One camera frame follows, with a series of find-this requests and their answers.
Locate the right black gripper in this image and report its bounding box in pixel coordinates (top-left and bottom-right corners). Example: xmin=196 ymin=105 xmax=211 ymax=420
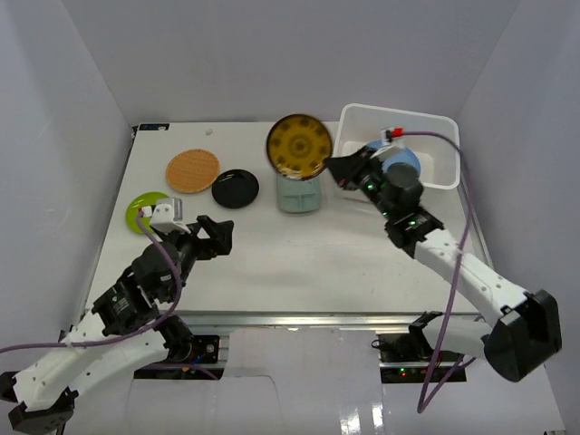
xmin=323 ymin=148 xmax=395 ymax=222

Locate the black round plate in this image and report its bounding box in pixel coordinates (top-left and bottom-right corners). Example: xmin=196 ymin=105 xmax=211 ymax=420
xmin=211 ymin=169 xmax=259 ymax=209

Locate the yellow patterned black-rimmed plate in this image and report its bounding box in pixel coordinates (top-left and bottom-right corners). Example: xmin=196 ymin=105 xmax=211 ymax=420
xmin=266 ymin=113 xmax=334 ymax=181

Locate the blue round plate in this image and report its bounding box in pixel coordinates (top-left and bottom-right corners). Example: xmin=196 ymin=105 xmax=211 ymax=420
xmin=364 ymin=140 xmax=421 ymax=176

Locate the green round plate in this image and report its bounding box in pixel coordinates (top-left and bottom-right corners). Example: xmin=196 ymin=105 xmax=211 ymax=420
xmin=125 ymin=191 xmax=168 ymax=236

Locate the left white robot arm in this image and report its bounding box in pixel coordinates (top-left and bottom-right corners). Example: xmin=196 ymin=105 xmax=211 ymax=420
xmin=1 ymin=216 xmax=235 ymax=434

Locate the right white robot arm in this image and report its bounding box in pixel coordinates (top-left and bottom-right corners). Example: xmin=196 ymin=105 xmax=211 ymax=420
xmin=325 ymin=147 xmax=562 ymax=382

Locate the white plastic bin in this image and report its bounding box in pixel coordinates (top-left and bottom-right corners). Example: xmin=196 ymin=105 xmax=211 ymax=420
xmin=333 ymin=103 xmax=461 ymax=219

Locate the teal rectangular ceramic plate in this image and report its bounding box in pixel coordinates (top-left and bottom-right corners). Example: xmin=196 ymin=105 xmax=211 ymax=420
xmin=276 ymin=175 xmax=323 ymax=214

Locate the orange woven round plate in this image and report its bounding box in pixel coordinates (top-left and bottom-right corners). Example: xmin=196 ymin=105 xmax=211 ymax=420
xmin=165 ymin=149 xmax=220 ymax=194

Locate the dark label sticker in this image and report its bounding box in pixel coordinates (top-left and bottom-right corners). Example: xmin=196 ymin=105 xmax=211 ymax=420
xmin=139 ymin=123 xmax=170 ymax=131

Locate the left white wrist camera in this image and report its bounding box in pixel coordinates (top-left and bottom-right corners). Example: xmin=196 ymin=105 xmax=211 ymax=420
xmin=140 ymin=197 xmax=190 ymax=234

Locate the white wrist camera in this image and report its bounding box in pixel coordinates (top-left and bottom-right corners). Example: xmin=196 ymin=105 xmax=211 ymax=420
xmin=379 ymin=127 xmax=405 ymax=158
xmin=140 ymin=197 xmax=190 ymax=234

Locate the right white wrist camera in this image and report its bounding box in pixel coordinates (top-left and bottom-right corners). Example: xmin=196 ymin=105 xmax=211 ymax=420
xmin=379 ymin=127 xmax=405 ymax=158

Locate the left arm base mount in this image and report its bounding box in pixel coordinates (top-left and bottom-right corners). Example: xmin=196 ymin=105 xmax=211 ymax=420
xmin=168 ymin=334 xmax=223 ymax=380

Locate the aluminium frame rail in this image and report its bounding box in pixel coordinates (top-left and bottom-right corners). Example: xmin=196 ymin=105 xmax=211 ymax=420
xmin=49 ymin=289 xmax=517 ymax=435

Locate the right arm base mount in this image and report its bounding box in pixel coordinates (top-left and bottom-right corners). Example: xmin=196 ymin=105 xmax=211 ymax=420
xmin=371 ymin=333 xmax=467 ymax=385

